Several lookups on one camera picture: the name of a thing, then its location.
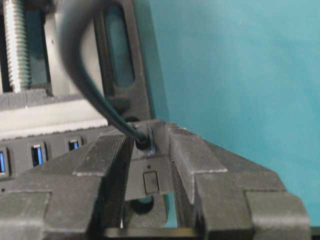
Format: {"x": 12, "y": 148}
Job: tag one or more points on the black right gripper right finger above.
{"x": 227, "y": 197}

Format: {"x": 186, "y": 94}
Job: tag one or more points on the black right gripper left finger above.
{"x": 78, "y": 204}

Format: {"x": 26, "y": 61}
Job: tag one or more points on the black multiport USB hub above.
{"x": 149, "y": 171}

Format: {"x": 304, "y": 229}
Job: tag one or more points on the black bench vise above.
{"x": 30, "y": 112}

